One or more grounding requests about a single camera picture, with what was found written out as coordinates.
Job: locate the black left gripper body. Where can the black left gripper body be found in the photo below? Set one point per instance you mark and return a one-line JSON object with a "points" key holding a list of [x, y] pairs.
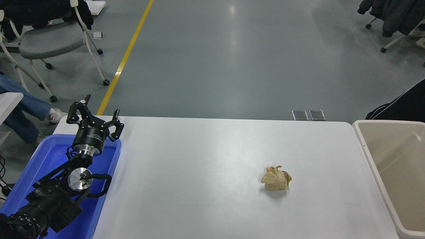
{"points": [[89, 136]]}

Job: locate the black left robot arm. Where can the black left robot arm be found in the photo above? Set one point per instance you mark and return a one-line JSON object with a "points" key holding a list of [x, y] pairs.
{"points": [[49, 202]]}

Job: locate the crumpled tan paper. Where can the crumpled tan paper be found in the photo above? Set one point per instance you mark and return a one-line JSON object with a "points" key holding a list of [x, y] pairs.
{"points": [[276, 181]]}

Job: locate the blue plastic tray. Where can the blue plastic tray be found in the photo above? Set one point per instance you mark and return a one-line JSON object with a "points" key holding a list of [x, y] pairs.
{"points": [[43, 159]]}

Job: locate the small white table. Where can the small white table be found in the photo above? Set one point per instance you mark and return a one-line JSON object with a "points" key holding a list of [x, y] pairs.
{"points": [[8, 103]]}

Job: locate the small grey floor box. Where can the small grey floor box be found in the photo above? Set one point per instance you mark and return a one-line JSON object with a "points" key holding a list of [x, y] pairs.
{"points": [[98, 35]]}

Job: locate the white flat board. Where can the white flat board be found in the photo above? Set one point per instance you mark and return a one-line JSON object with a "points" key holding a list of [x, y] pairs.
{"points": [[96, 6]]}

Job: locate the black jacket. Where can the black jacket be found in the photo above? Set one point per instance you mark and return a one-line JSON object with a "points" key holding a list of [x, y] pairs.
{"points": [[33, 10]]}

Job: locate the metal floor plate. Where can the metal floor plate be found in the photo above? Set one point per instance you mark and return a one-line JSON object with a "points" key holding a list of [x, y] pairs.
{"points": [[316, 115], [300, 115]]}

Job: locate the large pale bin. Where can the large pale bin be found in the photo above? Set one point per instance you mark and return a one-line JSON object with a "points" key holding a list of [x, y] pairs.
{"points": [[398, 166]]}

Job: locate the white wheeled chair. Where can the white wheeled chair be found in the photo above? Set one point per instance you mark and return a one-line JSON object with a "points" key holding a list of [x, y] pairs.
{"points": [[393, 42]]}

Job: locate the dark coats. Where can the dark coats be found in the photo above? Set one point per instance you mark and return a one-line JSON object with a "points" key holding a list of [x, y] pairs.
{"points": [[395, 15]]}

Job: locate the grey chair with white frame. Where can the grey chair with white frame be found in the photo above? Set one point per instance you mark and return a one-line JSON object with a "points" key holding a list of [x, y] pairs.
{"points": [[49, 39]]}

